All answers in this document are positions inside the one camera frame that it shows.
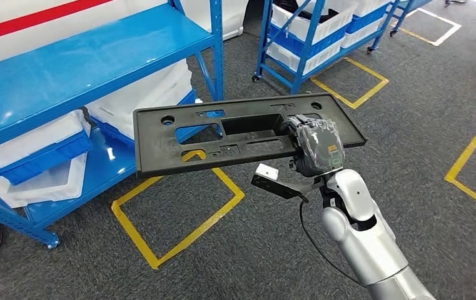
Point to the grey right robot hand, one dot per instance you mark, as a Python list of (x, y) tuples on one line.
[(320, 145)]

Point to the black plastic plate frame part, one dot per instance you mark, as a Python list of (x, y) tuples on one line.
[(154, 145)]

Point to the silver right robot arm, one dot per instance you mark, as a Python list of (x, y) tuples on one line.
[(366, 244)]

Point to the blue wheeled shelf rack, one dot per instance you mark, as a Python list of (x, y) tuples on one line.
[(299, 78)]

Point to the blue metal shelf rack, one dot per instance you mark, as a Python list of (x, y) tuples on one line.
[(76, 70)]

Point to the yellow floor tape square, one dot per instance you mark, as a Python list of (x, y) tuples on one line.
[(353, 104)]

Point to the black parts in bin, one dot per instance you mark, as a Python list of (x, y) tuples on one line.
[(304, 10)]

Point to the translucent white plastic bin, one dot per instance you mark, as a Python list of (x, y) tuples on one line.
[(55, 186)]

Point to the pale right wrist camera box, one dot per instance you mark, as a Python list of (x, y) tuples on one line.
[(267, 170)]

